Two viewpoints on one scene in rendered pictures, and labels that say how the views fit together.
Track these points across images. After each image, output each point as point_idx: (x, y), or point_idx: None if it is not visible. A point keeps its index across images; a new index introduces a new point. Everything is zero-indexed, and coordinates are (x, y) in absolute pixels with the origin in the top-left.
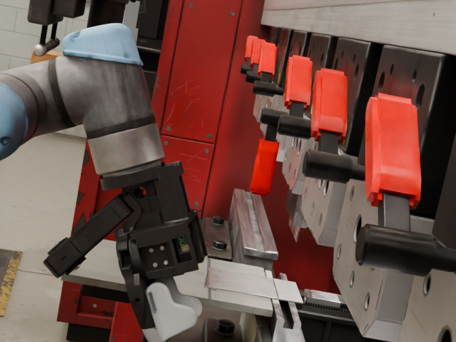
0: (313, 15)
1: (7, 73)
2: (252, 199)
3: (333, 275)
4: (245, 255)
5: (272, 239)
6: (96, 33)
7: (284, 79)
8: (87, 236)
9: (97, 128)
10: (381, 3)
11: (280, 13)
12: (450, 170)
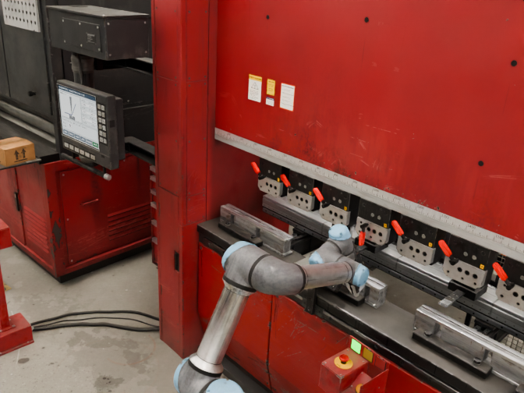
0: (355, 190)
1: (339, 255)
2: (235, 209)
3: (447, 275)
4: (284, 242)
5: (281, 230)
6: (346, 232)
7: (323, 198)
8: None
9: (347, 254)
10: (440, 221)
11: (277, 158)
12: (504, 270)
